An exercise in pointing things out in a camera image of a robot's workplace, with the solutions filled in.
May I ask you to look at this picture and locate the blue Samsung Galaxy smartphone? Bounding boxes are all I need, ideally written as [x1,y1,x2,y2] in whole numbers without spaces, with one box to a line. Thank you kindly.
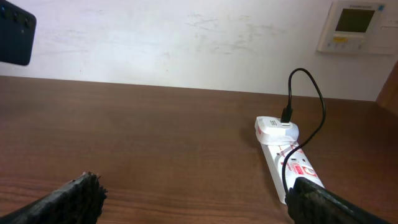
[0,0,37,66]

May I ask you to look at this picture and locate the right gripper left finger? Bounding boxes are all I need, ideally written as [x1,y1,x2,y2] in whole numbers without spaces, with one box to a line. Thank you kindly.
[1,172,107,224]

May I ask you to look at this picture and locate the white wall control panel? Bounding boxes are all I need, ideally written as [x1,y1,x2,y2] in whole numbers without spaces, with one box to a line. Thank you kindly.
[317,1,397,55]

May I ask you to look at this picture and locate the black USB charging cable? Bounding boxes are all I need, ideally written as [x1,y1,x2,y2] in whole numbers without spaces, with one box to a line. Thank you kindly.
[280,67,326,195]

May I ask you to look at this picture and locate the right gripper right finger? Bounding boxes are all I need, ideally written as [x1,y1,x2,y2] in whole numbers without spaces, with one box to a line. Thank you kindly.
[285,177,389,224]

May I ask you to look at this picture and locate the brown wooden side partition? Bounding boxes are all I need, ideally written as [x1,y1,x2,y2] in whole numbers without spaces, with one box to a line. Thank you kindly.
[376,63,398,116]

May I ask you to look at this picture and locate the white power strip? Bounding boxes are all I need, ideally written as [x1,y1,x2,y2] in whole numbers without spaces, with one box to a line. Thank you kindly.
[260,141,323,203]

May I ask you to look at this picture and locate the white USB charger adapter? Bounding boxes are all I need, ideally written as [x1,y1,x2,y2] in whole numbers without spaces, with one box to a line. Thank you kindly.
[254,116,299,146]

